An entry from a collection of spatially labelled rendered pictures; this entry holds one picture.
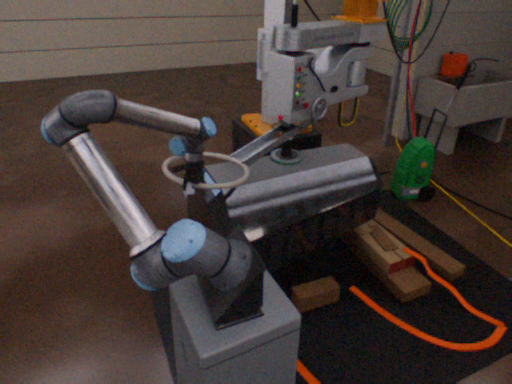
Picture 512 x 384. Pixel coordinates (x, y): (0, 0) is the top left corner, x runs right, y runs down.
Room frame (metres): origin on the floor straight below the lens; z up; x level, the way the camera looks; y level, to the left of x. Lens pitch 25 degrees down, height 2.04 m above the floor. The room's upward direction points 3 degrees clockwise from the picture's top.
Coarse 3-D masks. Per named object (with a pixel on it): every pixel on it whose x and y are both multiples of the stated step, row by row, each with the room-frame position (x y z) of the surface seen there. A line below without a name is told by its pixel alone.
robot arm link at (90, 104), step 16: (80, 96) 1.29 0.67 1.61; (96, 96) 1.30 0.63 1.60; (112, 96) 1.34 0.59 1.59; (64, 112) 1.25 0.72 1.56; (80, 112) 1.25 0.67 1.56; (96, 112) 1.27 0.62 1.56; (112, 112) 1.31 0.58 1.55; (128, 112) 1.37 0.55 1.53; (144, 112) 1.43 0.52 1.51; (160, 112) 1.50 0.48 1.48; (160, 128) 1.49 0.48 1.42; (176, 128) 1.54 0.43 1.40; (192, 128) 1.61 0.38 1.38; (208, 128) 1.67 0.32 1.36; (192, 144) 1.68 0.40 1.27
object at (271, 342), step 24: (192, 288) 1.23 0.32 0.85; (264, 288) 1.25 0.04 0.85; (192, 312) 1.11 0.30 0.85; (264, 312) 1.13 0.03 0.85; (288, 312) 1.14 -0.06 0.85; (192, 336) 1.01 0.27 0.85; (216, 336) 1.01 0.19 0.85; (240, 336) 1.02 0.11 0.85; (264, 336) 1.04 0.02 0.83; (288, 336) 1.09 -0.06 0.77; (192, 360) 1.01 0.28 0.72; (216, 360) 0.95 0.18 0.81; (240, 360) 0.99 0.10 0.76; (264, 360) 1.04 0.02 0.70; (288, 360) 1.10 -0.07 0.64
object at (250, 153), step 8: (312, 120) 2.61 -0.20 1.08; (320, 120) 2.61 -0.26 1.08; (280, 128) 2.54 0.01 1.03; (296, 128) 2.49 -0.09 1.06; (304, 128) 2.55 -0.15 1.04; (264, 136) 2.44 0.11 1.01; (272, 136) 2.49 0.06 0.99; (288, 136) 2.44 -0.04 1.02; (248, 144) 2.35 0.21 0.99; (256, 144) 2.39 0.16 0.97; (264, 144) 2.40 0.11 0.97; (272, 144) 2.34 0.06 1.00; (280, 144) 2.39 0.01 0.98; (240, 152) 2.30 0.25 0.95; (248, 152) 2.33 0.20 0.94; (256, 152) 2.25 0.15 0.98; (264, 152) 2.29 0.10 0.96; (240, 160) 2.26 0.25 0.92; (248, 160) 2.20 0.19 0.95; (256, 160) 2.24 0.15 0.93
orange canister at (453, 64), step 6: (444, 54) 5.11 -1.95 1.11; (450, 54) 5.05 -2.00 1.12; (456, 54) 5.09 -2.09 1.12; (462, 54) 5.12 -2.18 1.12; (444, 60) 5.08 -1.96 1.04; (450, 60) 5.00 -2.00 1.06; (456, 60) 5.02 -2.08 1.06; (462, 60) 5.07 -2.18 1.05; (444, 66) 5.06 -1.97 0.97; (450, 66) 4.99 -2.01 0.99; (456, 66) 5.03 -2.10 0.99; (462, 66) 5.09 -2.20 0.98; (444, 72) 5.05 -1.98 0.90; (450, 72) 4.99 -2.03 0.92; (456, 72) 5.04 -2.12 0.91; (444, 78) 4.97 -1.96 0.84; (450, 78) 4.95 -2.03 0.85; (456, 78) 5.01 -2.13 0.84
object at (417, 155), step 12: (432, 120) 3.68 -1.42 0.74; (444, 120) 3.48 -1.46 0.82; (408, 144) 3.62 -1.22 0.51; (420, 144) 3.51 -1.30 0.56; (408, 156) 3.50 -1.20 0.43; (420, 156) 3.42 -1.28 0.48; (432, 156) 3.44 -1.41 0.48; (396, 168) 3.58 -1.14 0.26; (408, 168) 3.43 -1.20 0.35; (420, 168) 3.41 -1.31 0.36; (396, 180) 3.52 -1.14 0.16; (408, 180) 3.40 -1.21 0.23; (420, 180) 3.43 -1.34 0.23; (396, 192) 3.46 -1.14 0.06; (408, 192) 3.40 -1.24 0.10; (420, 192) 3.40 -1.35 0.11; (432, 192) 3.41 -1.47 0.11
